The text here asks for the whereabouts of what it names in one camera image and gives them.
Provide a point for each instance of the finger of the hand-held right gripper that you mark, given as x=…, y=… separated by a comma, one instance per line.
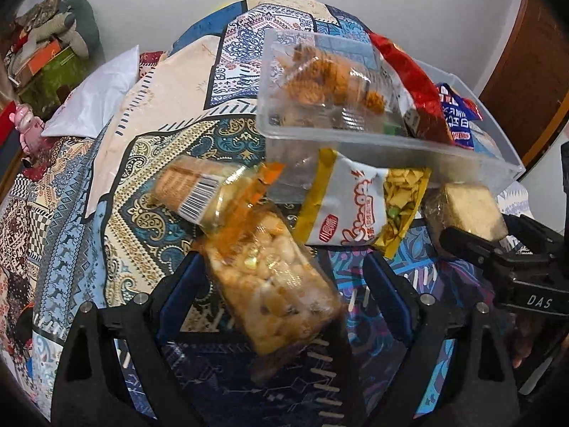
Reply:
x=475, y=249
x=540, y=235

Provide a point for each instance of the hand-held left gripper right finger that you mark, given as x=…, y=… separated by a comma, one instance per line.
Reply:
x=386, y=298

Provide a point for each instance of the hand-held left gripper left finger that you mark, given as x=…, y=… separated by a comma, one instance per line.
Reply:
x=178, y=298

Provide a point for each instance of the beige cake packet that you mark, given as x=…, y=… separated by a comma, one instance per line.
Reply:
x=471, y=211

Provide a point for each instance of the clear orange-sealed cracker bag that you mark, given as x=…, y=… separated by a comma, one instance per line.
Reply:
x=266, y=284

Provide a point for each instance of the blue snack packet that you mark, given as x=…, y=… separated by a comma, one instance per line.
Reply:
x=458, y=120

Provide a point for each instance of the clear plastic storage container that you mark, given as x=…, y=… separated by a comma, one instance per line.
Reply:
x=355, y=147

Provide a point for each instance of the red chip bag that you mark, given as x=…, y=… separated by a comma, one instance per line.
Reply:
x=418, y=93

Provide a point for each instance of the clear bag of orange twists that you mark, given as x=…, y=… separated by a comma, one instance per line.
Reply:
x=320, y=80

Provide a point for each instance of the person's right hand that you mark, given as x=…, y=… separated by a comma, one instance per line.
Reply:
x=521, y=342

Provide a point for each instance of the white yellow snack packet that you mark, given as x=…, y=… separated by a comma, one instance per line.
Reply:
x=355, y=213

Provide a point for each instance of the blue patchwork quilt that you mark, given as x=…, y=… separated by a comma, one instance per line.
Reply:
x=133, y=213

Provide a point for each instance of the brown biscuit roll packet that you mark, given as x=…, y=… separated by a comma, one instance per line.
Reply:
x=186, y=182

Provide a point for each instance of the wooden door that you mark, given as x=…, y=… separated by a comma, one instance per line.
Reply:
x=524, y=75

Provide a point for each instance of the white pillow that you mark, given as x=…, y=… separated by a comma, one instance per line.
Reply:
x=93, y=98

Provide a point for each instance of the pink plush toy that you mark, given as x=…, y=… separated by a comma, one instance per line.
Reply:
x=26, y=129

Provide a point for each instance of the red box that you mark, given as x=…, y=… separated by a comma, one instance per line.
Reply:
x=6, y=120

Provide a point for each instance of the orange cardboard box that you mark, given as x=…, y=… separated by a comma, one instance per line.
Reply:
x=38, y=60

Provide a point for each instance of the grey green bolster cushion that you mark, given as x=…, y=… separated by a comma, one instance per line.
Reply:
x=84, y=22

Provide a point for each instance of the patterned folded cloth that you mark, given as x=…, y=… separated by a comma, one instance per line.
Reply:
x=38, y=11

